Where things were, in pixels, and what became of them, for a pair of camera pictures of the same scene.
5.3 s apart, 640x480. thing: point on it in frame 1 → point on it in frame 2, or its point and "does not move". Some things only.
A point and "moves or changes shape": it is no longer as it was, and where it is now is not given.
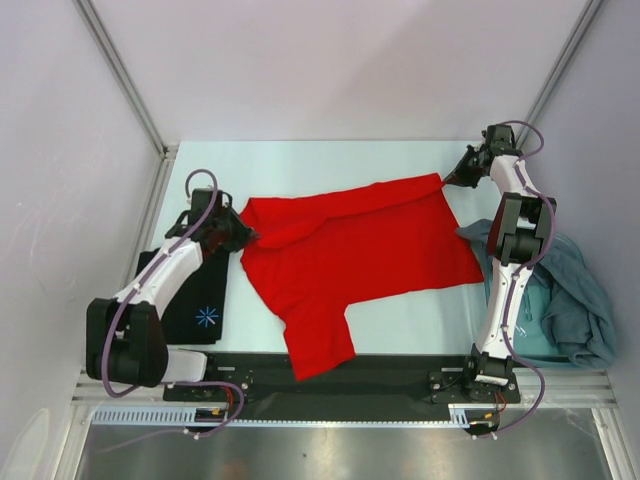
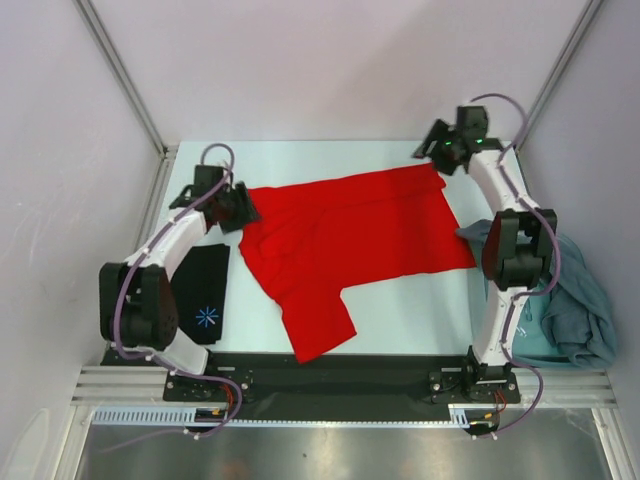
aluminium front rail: x=537 y=388 does not move
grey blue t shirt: x=578 y=314 does not move
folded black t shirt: x=196 y=314 does not move
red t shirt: x=317 y=253 moves or changes shape
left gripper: x=244 y=234 → x=246 y=213
